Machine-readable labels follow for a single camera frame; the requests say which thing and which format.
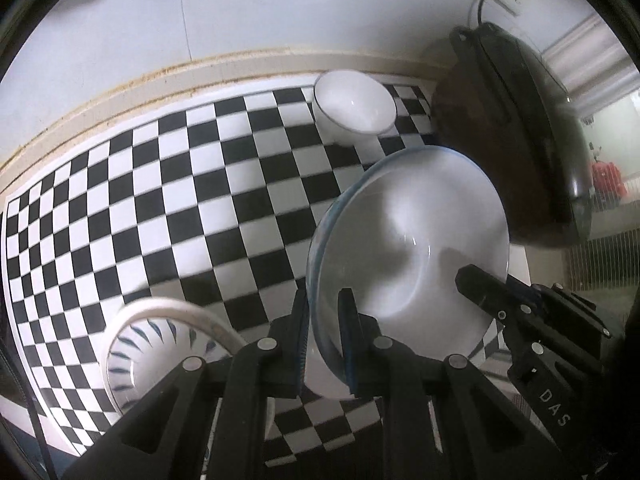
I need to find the plain white bowl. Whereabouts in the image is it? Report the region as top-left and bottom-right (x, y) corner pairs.
(306, 145), (512, 391)

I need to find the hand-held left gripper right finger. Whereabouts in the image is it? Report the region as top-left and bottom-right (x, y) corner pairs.
(337, 287), (586, 480)

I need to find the black and white checkered cloth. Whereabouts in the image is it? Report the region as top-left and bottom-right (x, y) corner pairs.
(0, 80), (506, 468)

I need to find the thin black cable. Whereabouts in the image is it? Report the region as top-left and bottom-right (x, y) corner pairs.
(0, 345), (58, 480)

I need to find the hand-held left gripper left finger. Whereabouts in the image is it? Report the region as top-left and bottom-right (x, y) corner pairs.
(65, 287), (311, 480)

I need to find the white bowl with blue pattern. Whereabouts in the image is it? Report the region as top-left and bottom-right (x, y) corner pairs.
(101, 297), (276, 441)

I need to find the striped white plate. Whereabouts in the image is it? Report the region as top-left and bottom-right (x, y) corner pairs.
(107, 310), (236, 411)

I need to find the dark brown rice cooker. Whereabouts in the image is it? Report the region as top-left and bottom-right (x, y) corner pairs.
(430, 22), (596, 250)

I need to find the white bowl with dark rim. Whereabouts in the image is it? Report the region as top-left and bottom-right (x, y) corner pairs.
(312, 70), (398, 147)

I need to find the red object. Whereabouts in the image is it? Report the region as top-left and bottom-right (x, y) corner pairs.
(590, 160), (626, 208)

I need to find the white slatted rack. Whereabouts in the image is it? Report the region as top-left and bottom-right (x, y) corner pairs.
(565, 230), (640, 293)

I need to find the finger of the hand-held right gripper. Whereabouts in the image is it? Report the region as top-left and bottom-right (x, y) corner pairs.
(537, 283), (614, 357)
(456, 263), (549, 367)

